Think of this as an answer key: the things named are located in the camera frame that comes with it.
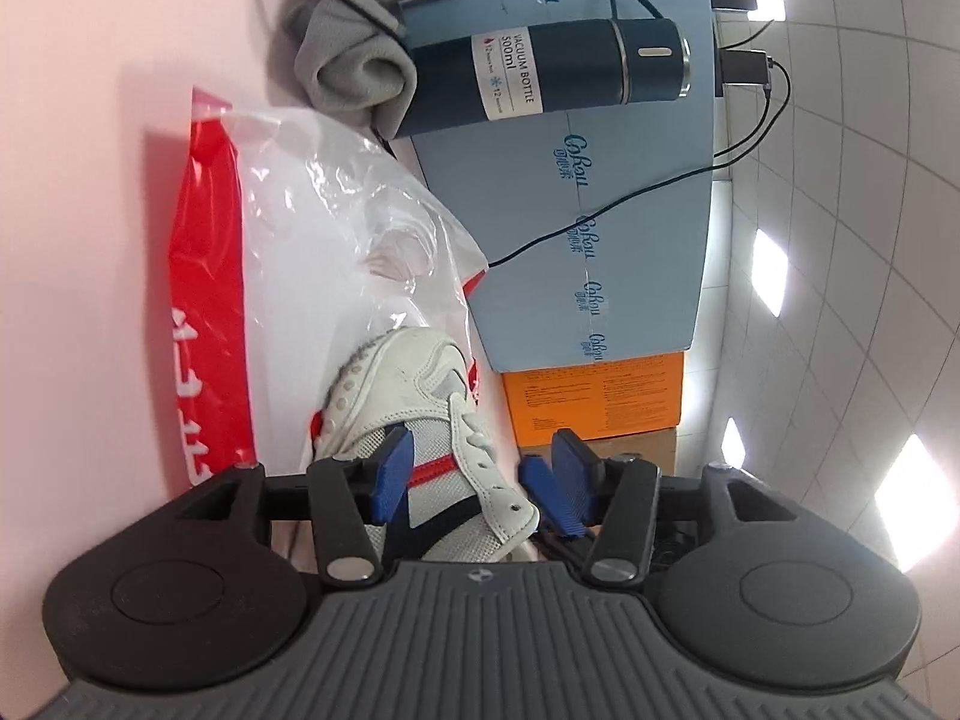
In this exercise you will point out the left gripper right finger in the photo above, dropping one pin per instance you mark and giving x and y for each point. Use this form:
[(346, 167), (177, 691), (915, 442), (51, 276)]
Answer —
[(616, 500)]

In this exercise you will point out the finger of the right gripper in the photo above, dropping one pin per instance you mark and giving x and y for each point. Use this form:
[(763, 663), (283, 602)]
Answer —
[(555, 507)]

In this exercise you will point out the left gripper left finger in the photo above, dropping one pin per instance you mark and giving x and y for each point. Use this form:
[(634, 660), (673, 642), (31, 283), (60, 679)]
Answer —
[(345, 496)]

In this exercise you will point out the white sneaker with stripes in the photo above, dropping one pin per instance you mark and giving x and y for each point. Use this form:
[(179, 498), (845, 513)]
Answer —
[(457, 506)]

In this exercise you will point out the brown cardboard box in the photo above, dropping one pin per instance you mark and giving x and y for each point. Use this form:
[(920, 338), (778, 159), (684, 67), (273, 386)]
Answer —
[(659, 447)]

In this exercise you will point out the orange cardboard box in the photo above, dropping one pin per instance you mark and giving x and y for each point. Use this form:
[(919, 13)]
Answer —
[(597, 401)]

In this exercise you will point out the red white plastic bag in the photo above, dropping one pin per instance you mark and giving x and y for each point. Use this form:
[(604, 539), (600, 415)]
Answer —
[(295, 241)]

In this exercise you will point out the light blue cardboard box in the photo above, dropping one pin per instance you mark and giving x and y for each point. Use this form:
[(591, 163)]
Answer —
[(594, 221)]

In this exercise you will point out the dark blue thermos bottle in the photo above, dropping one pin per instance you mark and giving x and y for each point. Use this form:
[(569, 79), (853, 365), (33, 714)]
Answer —
[(634, 55)]

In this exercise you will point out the grey cloth pouch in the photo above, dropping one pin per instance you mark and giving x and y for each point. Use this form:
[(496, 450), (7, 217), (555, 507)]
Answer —
[(352, 63)]

